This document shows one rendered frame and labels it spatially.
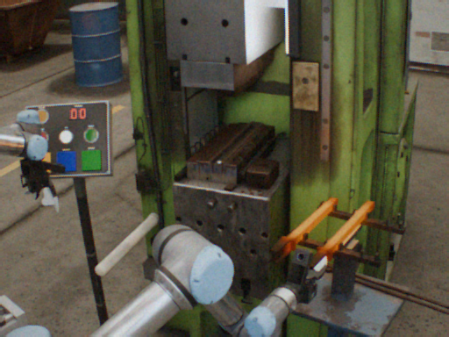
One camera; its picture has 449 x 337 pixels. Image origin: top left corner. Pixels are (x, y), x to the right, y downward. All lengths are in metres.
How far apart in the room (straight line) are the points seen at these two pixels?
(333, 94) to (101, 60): 4.86
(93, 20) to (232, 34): 4.72
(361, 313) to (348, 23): 0.96
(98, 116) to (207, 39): 0.53
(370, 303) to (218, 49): 0.98
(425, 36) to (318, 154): 5.14
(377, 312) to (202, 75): 0.99
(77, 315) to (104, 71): 4.10
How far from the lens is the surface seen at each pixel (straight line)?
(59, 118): 2.33
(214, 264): 1.25
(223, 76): 2.07
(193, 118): 2.41
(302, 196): 2.29
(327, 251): 1.75
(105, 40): 6.73
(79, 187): 2.45
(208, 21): 2.04
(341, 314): 1.96
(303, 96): 2.12
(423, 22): 7.20
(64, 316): 3.15
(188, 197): 2.23
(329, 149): 2.18
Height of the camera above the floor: 1.89
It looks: 24 degrees down
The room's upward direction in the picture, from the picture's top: 2 degrees counter-clockwise
